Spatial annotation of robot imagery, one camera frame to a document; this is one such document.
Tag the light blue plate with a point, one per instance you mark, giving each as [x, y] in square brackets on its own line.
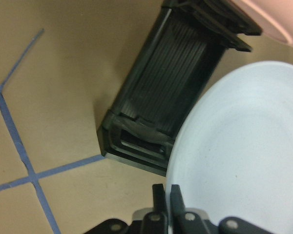
[234, 153]

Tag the pink plate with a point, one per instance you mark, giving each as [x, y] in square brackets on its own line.
[275, 17]

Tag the black dish rack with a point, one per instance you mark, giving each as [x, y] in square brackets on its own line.
[181, 52]

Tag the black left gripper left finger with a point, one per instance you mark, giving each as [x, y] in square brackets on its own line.
[155, 222]

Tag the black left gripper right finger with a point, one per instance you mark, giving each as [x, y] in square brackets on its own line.
[183, 221]

